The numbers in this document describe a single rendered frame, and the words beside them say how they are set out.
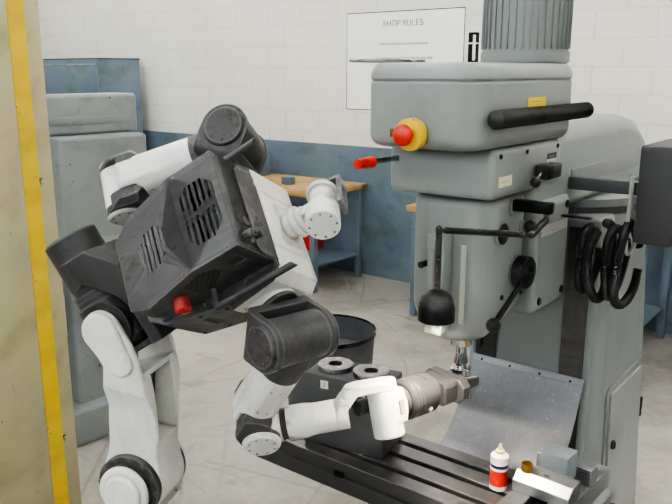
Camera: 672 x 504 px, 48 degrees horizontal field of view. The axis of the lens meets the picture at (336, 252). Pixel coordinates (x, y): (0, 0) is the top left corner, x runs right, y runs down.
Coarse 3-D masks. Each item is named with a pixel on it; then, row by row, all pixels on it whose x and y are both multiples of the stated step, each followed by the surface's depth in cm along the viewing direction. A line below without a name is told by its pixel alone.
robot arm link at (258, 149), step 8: (192, 136) 154; (248, 136) 148; (256, 136) 153; (192, 144) 152; (256, 144) 153; (192, 152) 152; (248, 152) 152; (256, 152) 154; (192, 160) 152; (248, 160) 154; (256, 160) 156
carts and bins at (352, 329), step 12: (348, 324) 395; (360, 324) 391; (372, 324) 382; (348, 336) 396; (360, 336) 391; (372, 336) 364; (348, 348) 355; (360, 348) 359; (372, 348) 370; (360, 360) 361; (372, 360) 375; (300, 384) 363; (288, 396) 377; (300, 396) 365
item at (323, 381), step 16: (320, 368) 190; (336, 368) 189; (352, 368) 191; (368, 368) 189; (384, 368) 189; (304, 384) 190; (320, 384) 188; (336, 384) 186; (304, 400) 192; (320, 400) 189; (352, 416) 186; (368, 416) 183; (336, 432) 189; (352, 432) 187; (368, 432) 184; (352, 448) 188; (368, 448) 185; (384, 448) 185
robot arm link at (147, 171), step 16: (176, 144) 154; (112, 160) 157; (128, 160) 155; (144, 160) 153; (160, 160) 153; (176, 160) 152; (128, 176) 153; (144, 176) 153; (160, 176) 153; (128, 192) 154; (144, 192) 155; (112, 208) 155; (128, 208) 156
